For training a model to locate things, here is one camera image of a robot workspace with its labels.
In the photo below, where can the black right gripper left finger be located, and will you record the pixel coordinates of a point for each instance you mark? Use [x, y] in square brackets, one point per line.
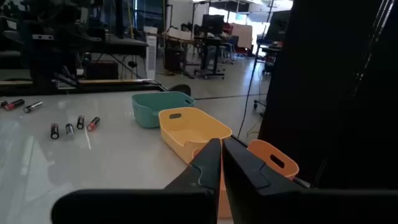
[186, 205]

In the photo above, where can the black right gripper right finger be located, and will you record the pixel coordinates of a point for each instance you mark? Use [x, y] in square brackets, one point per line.
[280, 205]

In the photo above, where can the black copper-top battery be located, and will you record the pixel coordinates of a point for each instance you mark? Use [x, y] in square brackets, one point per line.
[54, 131]
[80, 122]

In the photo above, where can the silver AA battery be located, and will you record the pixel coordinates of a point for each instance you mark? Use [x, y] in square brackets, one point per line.
[33, 106]
[69, 129]

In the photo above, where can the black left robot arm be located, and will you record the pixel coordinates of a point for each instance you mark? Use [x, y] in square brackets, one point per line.
[46, 62]

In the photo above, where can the orange plastic bin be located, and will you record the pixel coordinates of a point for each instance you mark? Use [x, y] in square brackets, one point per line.
[258, 147]

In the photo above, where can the yellow plastic bin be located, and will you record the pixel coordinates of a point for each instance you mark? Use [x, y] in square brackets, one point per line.
[192, 130]

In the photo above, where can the teal plastic bin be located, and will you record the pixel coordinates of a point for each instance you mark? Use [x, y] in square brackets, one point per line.
[149, 115]

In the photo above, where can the thin white strip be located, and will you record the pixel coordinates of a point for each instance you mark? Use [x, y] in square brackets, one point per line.
[88, 138]

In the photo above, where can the white tower heater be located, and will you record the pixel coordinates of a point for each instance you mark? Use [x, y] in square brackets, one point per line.
[151, 57]

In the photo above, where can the black standing desk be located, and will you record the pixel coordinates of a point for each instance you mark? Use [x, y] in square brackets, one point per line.
[210, 53]

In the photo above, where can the dark brown box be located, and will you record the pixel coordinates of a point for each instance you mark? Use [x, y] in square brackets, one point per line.
[102, 70]

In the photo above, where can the black workbench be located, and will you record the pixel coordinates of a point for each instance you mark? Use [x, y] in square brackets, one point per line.
[124, 46]

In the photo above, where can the black computer monitor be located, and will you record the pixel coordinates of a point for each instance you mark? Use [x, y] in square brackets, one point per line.
[213, 24]

